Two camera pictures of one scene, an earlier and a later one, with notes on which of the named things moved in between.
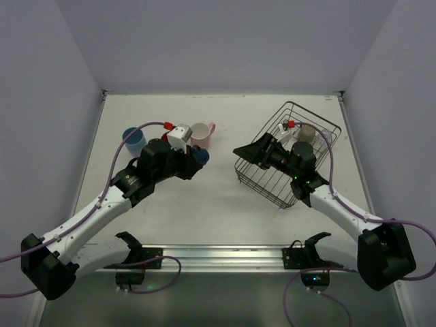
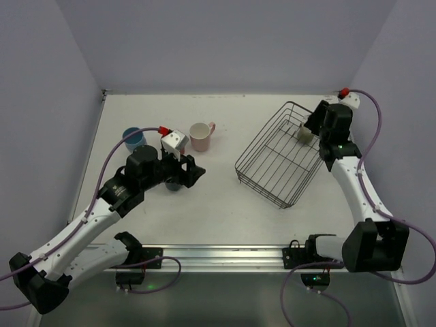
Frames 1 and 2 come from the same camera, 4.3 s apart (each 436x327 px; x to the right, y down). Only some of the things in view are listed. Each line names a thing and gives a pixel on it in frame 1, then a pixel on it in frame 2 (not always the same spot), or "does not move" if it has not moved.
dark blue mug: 200,154 → 173,186
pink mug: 201,134 does not move
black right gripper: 266,150 → 314,118
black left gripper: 187,163 does not move
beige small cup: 306,133 does not move
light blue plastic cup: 135,143 does not move
